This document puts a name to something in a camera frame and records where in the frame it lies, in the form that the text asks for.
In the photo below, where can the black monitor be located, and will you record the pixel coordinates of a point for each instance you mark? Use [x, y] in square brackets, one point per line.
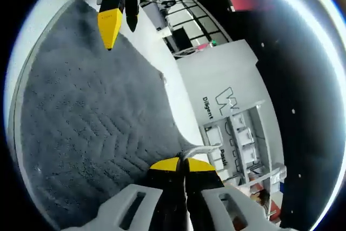
[178, 39]

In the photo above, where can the grey fluffy towel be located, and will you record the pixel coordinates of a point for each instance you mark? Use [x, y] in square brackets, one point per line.
[81, 106]

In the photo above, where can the grey metal shelving rack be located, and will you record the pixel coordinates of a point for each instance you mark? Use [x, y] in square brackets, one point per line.
[259, 133]

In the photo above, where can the white lidded storage bin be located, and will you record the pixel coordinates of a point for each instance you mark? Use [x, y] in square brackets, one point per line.
[246, 137]
[239, 120]
[251, 155]

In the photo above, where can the large white storage box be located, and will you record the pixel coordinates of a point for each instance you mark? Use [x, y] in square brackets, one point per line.
[214, 135]

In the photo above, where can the pink hanging cloth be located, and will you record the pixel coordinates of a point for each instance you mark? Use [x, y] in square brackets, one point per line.
[202, 47]

